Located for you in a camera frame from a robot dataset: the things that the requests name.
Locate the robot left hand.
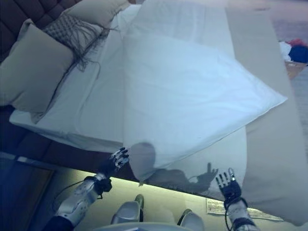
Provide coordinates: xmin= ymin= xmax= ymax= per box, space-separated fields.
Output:
xmin=102 ymin=146 xmax=130 ymax=178

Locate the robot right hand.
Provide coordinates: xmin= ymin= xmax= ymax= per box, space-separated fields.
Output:
xmin=215 ymin=167 xmax=243 ymax=201

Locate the white duvet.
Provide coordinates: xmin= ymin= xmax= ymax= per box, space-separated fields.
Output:
xmin=121 ymin=0 xmax=289 ymax=189

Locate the white bed sheet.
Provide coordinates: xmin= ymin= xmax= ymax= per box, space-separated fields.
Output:
xmin=9 ymin=4 xmax=145 ymax=155

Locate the beige fleece bed throw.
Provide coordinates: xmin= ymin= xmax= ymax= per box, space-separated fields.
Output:
xmin=225 ymin=0 xmax=308 ymax=228

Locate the white paper label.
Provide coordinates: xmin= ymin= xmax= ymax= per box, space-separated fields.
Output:
xmin=206 ymin=198 xmax=283 ymax=221

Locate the robot right leg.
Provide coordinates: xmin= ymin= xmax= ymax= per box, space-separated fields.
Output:
xmin=177 ymin=208 xmax=205 ymax=231

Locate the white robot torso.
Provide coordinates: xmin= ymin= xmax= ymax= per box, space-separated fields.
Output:
xmin=90 ymin=222 xmax=193 ymax=231

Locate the wooden nightstand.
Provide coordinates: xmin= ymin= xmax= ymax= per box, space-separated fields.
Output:
xmin=0 ymin=156 xmax=56 ymax=231

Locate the large beige pillow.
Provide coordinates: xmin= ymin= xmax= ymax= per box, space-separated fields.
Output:
xmin=0 ymin=19 xmax=74 ymax=124

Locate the brown cardboard box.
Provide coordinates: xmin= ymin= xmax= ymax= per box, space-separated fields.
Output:
xmin=284 ymin=61 xmax=308 ymax=80

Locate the grey knitted fringed cushion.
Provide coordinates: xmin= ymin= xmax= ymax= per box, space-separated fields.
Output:
xmin=42 ymin=13 xmax=121 ymax=72

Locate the white garment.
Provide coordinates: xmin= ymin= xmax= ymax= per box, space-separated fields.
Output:
xmin=279 ymin=40 xmax=293 ymax=62

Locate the dark garment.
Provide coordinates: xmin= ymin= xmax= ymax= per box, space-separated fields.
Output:
xmin=288 ymin=44 xmax=308 ymax=64

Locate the red garment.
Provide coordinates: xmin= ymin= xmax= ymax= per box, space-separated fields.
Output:
xmin=287 ymin=38 xmax=308 ymax=48

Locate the brown tufted headboard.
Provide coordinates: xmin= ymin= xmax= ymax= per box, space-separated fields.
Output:
xmin=0 ymin=0 xmax=82 ymax=65

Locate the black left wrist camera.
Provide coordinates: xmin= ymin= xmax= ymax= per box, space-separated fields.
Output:
xmin=95 ymin=177 xmax=113 ymax=193

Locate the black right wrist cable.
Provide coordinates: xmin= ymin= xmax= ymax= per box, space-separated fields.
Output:
xmin=224 ymin=204 xmax=236 ymax=231

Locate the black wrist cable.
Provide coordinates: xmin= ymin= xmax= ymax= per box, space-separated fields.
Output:
xmin=51 ymin=177 xmax=104 ymax=217
xmin=224 ymin=204 xmax=236 ymax=231

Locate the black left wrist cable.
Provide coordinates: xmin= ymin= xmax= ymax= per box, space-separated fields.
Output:
xmin=51 ymin=177 xmax=104 ymax=217

